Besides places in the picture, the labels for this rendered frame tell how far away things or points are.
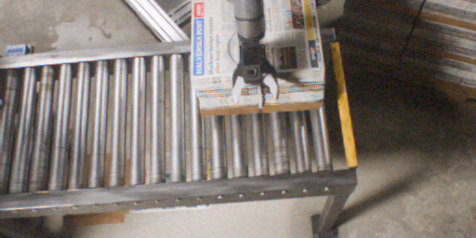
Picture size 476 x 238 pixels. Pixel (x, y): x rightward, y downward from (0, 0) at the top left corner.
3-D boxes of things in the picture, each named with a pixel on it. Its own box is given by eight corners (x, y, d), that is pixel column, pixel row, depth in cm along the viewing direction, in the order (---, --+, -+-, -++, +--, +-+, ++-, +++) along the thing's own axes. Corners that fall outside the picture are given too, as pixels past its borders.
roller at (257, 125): (252, 52, 181) (261, 46, 178) (262, 183, 162) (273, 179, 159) (241, 48, 178) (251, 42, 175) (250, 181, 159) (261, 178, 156)
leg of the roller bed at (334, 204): (329, 218, 229) (350, 178, 167) (331, 231, 227) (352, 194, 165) (316, 219, 229) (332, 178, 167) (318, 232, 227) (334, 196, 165)
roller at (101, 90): (112, 63, 182) (108, 57, 177) (106, 194, 163) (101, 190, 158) (98, 64, 182) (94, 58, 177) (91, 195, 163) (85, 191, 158)
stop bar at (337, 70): (338, 45, 173) (339, 41, 171) (358, 168, 156) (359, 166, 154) (329, 45, 173) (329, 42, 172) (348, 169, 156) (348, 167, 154)
